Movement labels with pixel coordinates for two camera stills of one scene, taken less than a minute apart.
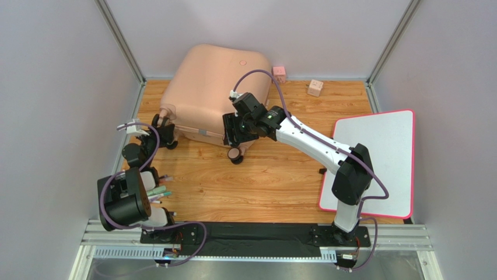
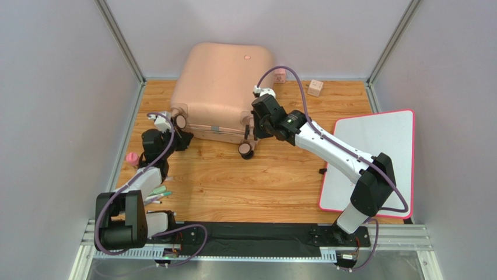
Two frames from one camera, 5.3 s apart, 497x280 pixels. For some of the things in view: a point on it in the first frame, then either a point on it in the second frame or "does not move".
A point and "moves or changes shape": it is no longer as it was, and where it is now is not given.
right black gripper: x=232 y=129 → x=255 y=127
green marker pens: x=158 y=191 does not move
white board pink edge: x=388 y=139 does not move
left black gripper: x=166 y=134 → x=184 y=139
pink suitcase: x=202 y=83 moves or changes shape
